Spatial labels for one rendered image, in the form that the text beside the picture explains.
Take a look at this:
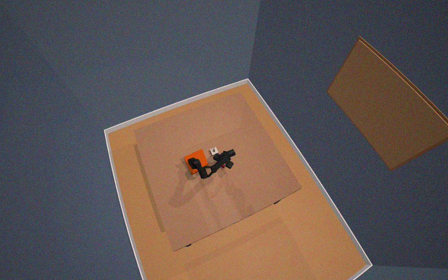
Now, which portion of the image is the white square block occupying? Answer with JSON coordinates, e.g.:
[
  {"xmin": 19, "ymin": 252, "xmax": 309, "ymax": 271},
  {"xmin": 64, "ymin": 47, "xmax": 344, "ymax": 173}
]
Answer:
[{"xmin": 210, "ymin": 147, "xmax": 219, "ymax": 156}]

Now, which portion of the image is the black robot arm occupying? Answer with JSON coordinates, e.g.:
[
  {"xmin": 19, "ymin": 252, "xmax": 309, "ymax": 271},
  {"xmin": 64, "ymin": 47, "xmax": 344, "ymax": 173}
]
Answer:
[{"xmin": 188, "ymin": 149, "xmax": 236, "ymax": 179}]

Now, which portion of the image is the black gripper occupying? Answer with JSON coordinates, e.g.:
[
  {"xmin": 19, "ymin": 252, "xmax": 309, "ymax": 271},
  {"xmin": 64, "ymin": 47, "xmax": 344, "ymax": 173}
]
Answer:
[{"xmin": 213, "ymin": 153, "xmax": 234, "ymax": 169}]

